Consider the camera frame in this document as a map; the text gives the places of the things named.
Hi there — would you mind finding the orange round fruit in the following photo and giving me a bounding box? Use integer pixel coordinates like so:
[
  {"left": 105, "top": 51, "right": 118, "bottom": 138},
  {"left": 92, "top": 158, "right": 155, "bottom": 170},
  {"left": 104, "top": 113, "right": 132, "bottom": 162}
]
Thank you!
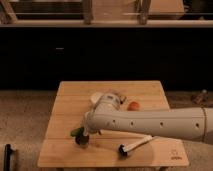
[{"left": 128, "top": 101, "right": 140, "bottom": 111}]

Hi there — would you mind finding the wooden shelf frame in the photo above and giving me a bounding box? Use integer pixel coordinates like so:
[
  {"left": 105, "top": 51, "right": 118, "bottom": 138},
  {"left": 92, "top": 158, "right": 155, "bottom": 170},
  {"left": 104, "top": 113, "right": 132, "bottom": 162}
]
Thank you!
[{"left": 0, "top": 0, "right": 213, "bottom": 27}]

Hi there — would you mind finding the small metal cup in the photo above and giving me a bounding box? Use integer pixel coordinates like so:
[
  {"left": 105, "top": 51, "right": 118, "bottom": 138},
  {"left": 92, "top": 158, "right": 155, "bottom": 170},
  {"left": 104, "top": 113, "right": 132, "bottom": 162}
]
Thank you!
[{"left": 75, "top": 134, "right": 89, "bottom": 147}]

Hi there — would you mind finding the green pepper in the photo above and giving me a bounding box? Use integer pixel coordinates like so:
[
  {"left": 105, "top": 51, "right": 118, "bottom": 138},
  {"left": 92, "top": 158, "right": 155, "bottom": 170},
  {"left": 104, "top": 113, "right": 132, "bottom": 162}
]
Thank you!
[{"left": 70, "top": 127, "right": 84, "bottom": 137}]

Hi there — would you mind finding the wooden table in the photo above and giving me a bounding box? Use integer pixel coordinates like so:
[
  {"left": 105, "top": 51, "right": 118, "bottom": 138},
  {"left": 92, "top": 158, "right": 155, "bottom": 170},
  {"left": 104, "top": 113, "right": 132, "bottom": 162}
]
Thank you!
[{"left": 38, "top": 81, "right": 189, "bottom": 169}]

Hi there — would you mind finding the white-handled black brush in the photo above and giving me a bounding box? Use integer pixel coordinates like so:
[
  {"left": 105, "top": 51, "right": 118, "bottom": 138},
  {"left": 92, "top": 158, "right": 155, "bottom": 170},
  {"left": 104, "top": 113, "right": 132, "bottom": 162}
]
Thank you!
[{"left": 118, "top": 135, "right": 154, "bottom": 156}]

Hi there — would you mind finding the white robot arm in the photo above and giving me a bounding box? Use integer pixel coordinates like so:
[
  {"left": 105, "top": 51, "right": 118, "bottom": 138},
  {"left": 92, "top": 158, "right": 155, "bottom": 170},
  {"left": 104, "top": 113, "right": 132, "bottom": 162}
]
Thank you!
[{"left": 83, "top": 93, "right": 213, "bottom": 144}]

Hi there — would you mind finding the black object at floor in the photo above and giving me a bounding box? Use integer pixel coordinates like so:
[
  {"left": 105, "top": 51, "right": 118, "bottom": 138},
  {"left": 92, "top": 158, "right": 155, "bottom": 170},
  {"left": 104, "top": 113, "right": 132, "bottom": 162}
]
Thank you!
[{"left": 3, "top": 144, "right": 14, "bottom": 171}]

